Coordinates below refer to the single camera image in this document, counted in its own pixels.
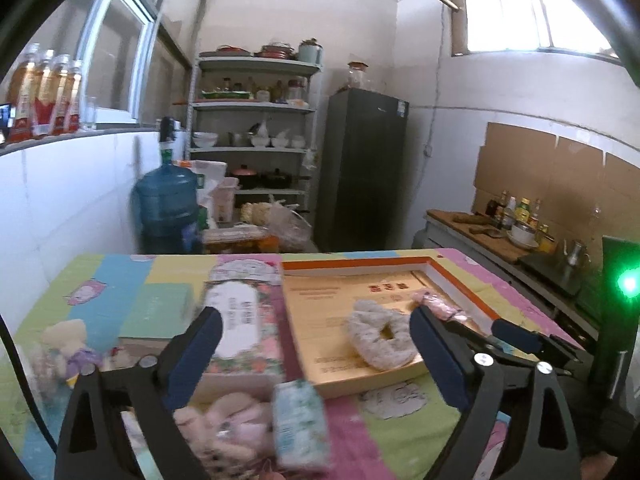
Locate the teddy bear in purple dress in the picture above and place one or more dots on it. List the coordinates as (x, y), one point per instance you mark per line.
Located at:
(70, 345)

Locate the cardboard wall covering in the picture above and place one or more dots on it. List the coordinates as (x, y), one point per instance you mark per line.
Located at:
(550, 170)

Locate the red cooking pot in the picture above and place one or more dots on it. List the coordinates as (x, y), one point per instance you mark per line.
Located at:
(244, 177)

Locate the blue water jug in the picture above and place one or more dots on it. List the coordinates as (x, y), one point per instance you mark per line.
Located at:
(165, 205)

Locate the group of condiment bottles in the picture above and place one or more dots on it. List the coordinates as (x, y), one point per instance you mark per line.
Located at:
(520, 212)

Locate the black cooking pot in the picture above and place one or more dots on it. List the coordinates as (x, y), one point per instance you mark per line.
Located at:
(277, 180)

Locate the white sacks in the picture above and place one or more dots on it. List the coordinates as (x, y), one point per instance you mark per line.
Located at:
(215, 185)

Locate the barred window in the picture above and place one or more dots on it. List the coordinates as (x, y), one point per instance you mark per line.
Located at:
(510, 10)

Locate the white kitchen shelf rack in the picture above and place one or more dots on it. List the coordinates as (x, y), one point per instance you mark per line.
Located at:
(250, 106)

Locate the metal kettle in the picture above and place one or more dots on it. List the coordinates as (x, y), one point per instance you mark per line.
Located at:
(575, 254)

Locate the white fluffy scrunchie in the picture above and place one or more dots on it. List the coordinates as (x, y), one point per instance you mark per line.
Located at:
(365, 342)

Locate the green floral tissue packet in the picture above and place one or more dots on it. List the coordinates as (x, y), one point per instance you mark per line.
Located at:
(299, 425)

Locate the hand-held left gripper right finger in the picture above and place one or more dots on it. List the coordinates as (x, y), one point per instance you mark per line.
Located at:
(440, 360)

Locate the grey kitchen counter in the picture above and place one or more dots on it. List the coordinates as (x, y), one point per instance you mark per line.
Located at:
(450, 237)

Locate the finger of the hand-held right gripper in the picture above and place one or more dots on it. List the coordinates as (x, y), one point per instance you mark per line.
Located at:
(517, 335)

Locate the mint green carton box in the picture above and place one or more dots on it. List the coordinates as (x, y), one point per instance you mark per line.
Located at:
(157, 310)

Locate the orange snack package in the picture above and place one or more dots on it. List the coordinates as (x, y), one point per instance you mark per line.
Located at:
(240, 240)

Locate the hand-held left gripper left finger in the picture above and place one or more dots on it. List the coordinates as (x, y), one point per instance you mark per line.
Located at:
(197, 355)

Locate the white bowl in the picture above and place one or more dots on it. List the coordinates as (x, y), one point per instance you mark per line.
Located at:
(522, 236)

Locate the clear drinking glass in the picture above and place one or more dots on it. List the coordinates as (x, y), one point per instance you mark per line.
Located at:
(90, 112)

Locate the cartoon printed tablecloth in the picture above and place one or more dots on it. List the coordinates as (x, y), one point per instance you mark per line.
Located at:
(110, 272)

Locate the dark grey refrigerator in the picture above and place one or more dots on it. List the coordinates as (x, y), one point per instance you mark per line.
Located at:
(360, 170)

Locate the orange drink bottle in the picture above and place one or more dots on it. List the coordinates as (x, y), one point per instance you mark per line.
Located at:
(60, 97)
(44, 97)
(73, 97)
(24, 100)

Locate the shallow orange-rimmed cardboard box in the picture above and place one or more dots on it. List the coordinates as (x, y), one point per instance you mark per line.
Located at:
(320, 320)

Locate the glass jar with orange lid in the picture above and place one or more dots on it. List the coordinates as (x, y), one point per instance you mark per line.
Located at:
(357, 77)

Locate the pink teddy bear with crown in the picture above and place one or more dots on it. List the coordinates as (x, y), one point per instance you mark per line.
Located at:
(235, 425)

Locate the black induction cooker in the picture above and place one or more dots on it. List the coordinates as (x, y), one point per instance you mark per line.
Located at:
(550, 272)

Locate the clear plastic bag of food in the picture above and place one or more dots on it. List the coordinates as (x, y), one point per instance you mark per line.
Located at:
(285, 225)

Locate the wooden cutting board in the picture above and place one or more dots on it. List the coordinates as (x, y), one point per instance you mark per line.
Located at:
(475, 232)

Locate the teal enamel canister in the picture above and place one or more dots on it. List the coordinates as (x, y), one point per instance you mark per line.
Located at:
(310, 52)

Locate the floral tissue box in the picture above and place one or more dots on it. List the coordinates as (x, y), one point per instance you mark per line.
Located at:
(242, 320)

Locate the sliding aluminium window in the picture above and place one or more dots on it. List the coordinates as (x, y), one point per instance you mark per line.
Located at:
(117, 50)

